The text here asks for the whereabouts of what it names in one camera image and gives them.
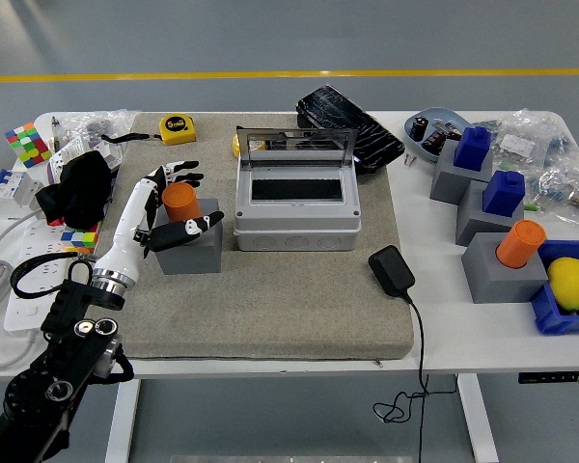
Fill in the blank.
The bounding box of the black adapter cord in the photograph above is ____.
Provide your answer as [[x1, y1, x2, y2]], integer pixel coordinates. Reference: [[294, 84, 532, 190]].
[[372, 288, 459, 463]]

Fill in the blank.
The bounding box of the blue plastic bin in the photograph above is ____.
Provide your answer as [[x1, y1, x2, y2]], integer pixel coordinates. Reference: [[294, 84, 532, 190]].
[[529, 239, 579, 337]]

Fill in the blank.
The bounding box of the small colourful puzzle cube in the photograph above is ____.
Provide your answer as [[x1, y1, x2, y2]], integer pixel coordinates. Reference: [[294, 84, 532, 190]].
[[60, 222, 101, 255]]

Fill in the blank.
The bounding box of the large colourful puzzle cube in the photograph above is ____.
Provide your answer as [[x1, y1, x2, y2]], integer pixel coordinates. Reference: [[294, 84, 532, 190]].
[[3, 122, 50, 170]]

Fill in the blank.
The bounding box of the black power adapter plug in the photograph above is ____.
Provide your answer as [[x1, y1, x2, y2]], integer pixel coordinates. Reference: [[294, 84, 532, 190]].
[[368, 244, 416, 299]]

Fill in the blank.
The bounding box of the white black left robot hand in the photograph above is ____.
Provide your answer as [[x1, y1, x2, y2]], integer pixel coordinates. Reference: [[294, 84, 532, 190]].
[[94, 160, 225, 286]]

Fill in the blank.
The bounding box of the blue-grey dish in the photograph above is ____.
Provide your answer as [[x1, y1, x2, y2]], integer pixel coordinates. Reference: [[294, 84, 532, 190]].
[[403, 106, 477, 164]]

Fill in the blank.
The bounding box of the dark red capacitor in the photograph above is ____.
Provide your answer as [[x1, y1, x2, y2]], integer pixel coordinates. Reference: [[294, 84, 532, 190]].
[[422, 128, 448, 151]]

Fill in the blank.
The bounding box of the grey-brown mat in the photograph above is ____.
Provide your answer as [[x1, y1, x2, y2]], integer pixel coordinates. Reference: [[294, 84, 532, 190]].
[[103, 111, 415, 361]]

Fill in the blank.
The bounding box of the black cloth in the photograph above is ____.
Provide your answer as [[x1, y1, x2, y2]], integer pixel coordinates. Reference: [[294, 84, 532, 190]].
[[34, 150, 115, 231]]

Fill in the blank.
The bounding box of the yellow lemon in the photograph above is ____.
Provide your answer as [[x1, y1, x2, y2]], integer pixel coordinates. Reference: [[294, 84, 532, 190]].
[[545, 257, 579, 312]]

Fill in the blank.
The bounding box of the white circuit breaker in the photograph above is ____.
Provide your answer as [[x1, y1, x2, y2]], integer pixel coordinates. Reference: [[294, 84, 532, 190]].
[[0, 168, 44, 221]]

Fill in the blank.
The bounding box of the blue block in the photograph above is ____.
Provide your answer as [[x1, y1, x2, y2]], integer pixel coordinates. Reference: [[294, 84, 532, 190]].
[[482, 169, 526, 217], [453, 125, 492, 171]]

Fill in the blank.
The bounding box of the grey electrical box with lid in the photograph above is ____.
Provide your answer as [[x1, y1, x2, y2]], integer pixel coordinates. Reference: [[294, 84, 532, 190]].
[[232, 125, 363, 253]]

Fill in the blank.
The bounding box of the white printed packaging box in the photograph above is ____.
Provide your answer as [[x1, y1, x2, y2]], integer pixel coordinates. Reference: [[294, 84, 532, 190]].
[[45, 134, 126, 187]]

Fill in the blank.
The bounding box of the white power strip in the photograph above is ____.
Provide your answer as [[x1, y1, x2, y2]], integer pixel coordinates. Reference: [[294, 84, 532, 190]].
[[3, 219, 102, 334]]

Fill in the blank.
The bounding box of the square yellow tape measure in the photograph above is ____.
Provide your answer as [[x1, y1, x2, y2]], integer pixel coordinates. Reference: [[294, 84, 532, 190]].
[[100, 113, 199, 147]]

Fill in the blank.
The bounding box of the grey cube holder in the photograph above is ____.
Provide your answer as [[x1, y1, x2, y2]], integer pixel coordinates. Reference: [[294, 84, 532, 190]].
[[153, 198, 224, 276], [428, 139, 494, 204], [455, 178, 527, 248], [460, 231, 550, 305]]

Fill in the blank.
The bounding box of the white table leg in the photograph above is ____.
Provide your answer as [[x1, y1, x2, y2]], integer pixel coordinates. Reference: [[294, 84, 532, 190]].
[[455, 374, 501, 463], [104, 378, 142, 463]]

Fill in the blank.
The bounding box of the orange cylinder battery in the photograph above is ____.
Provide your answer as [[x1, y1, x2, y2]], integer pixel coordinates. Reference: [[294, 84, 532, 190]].
[[495, 219, 547, 269], [161, 183, 202, 224]]

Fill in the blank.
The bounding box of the clear plastic bag of parts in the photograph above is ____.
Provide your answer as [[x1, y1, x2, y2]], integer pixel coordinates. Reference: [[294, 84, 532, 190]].
[[57, 108, 141, 146], [525, 163, 579, 232], [472, 108, 579, 170]]

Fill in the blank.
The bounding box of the black table control panel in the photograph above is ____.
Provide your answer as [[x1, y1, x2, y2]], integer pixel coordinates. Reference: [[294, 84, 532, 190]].
[[518, 369, 579, 386]]

